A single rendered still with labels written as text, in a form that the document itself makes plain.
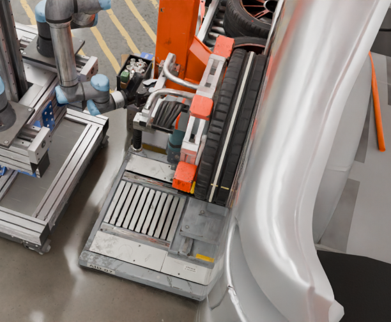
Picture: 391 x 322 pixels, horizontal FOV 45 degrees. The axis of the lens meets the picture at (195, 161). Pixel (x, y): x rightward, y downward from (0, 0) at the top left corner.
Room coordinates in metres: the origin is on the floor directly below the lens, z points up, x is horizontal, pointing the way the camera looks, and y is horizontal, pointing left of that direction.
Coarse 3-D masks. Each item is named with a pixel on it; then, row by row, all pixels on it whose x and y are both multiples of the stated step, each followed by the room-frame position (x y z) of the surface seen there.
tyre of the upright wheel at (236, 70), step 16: (240, 64) 1.43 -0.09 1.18; (256, 64) 1.45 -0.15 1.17; (224, 80) 1.33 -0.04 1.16; (240, 80) 1.34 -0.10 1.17; (256, 80) 1.35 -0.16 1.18; (224, 96) 1.27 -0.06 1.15; (256, 96) 1.29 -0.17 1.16; (224, 112) 1.21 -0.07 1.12; (240, 112) 1.22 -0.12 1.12; (224, 128) 1.17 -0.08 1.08; (240, 128) 1.17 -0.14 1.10; (208, 144) 1.13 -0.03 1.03; (240, 144) 1.13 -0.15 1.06; (208, 160) 1.09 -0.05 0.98; (224, 160) 1.10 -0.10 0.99; (208, 176) 1.08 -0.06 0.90; (224, 176) 1.07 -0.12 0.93; (208, 192) 1.07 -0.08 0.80; (224, 192) 1.06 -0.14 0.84
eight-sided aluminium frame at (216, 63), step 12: (216, 60) 1.49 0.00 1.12; (204, 72) 1.40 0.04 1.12; (216, 72) 1.42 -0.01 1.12; (204, 84) 1.34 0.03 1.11; (216, 84) 1.35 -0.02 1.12; (216, 96) 1.63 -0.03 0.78; (192, 120) 1.22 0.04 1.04; (204, 120) 1.22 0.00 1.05; (192, 144) 1.15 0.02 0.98; (204, 144) 1.47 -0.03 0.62; (180, 156) 1.14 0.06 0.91; (192, 156) 1.14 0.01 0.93
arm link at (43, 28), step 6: (36, 6) 1.69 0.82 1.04; (42, 6) 1.69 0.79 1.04; (36, 12) 1.66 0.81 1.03; (42, 12) 1.65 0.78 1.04; (36, 18) 1.65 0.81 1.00; (42, 18) 1.64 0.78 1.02; (36, 24) 1.67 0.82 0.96; (42, 24) 1.64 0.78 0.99; (48, 24) 1.64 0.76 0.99; (42, 30) 1.64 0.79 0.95; (48, 30) 1.64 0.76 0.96; (48, 36) 1.64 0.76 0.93
